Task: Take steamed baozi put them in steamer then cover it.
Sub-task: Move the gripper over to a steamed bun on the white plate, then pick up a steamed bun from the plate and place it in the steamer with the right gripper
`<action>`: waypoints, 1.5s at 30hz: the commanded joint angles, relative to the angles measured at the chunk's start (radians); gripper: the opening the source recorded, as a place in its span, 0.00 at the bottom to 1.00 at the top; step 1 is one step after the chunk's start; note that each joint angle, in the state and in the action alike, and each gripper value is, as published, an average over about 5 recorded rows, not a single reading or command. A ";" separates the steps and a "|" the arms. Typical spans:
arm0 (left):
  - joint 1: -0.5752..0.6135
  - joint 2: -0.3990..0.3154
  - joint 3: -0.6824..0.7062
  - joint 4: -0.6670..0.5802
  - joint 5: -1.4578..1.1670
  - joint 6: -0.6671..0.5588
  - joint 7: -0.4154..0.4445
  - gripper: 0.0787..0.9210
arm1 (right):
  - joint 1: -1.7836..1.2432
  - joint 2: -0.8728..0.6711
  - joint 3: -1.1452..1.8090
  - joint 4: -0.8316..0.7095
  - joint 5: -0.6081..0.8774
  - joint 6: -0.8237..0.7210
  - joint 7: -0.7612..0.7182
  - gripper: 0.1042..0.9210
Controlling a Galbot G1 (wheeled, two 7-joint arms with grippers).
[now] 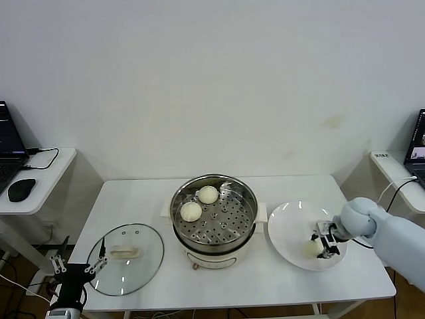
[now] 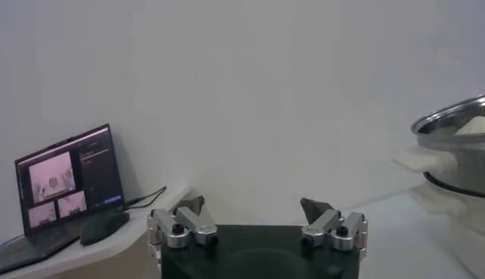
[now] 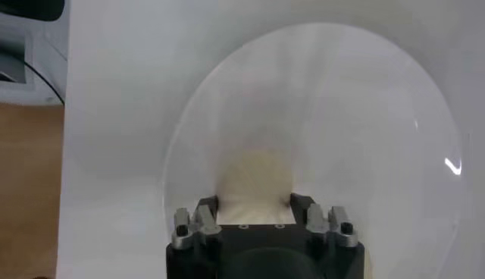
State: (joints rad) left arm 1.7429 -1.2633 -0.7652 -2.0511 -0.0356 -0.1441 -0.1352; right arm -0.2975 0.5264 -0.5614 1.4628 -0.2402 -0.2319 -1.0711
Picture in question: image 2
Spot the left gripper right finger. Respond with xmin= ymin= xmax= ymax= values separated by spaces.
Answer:
xmin=299 ymin=196 xmax=369 ymax=259

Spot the cream electric cooker base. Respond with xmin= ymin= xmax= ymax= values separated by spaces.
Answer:
xmin=407 ymin=181 xmax=485 ymax=279

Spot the white steamed baozi bun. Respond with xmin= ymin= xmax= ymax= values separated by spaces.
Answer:
xmin=453 ymin=114 xmax=485 ymax=136

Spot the black laptop power cable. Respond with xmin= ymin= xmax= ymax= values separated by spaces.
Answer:
xmin=124 ymin=184 xmax=168 ymax=210

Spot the black open laptop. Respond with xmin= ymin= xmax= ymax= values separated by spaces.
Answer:
xmin=0 ymin=124 xmax=127 ymax=274

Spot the white side table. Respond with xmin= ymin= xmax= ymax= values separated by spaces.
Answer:
xmin=0 ymin=181 xmax=198 ymax=279

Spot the black computer mouse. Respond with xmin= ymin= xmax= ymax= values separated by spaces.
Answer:
xmin=79 ymin=210 xmax=131 ymax=246

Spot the stainless steel steamer basket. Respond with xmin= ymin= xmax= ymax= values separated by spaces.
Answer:
xmin=393 ymin=94 xmax=485 ymax=199

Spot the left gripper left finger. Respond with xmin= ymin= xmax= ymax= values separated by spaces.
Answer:
xmin=146 ymin=195 xmax=220 ymax=272

